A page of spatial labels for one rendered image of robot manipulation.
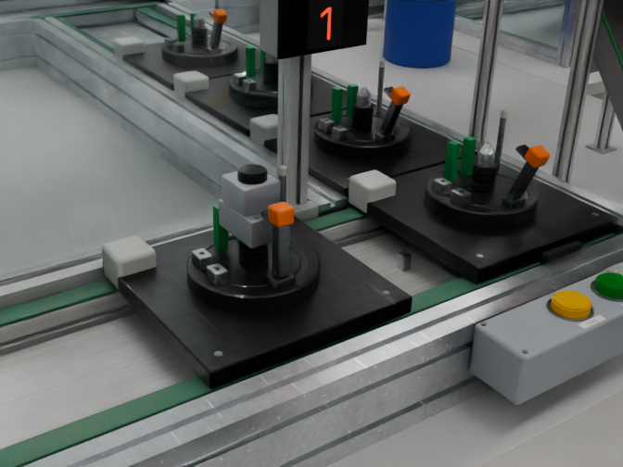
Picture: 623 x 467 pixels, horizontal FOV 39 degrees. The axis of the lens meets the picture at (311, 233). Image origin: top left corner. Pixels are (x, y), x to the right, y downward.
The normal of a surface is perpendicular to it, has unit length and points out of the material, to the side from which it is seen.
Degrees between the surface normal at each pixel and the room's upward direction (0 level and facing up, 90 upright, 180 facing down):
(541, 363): 90
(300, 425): 90
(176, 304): 0
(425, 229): 0
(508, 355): 90
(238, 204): 90
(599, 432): 0
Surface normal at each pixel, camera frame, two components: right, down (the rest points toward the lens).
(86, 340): 0.04, -0.88
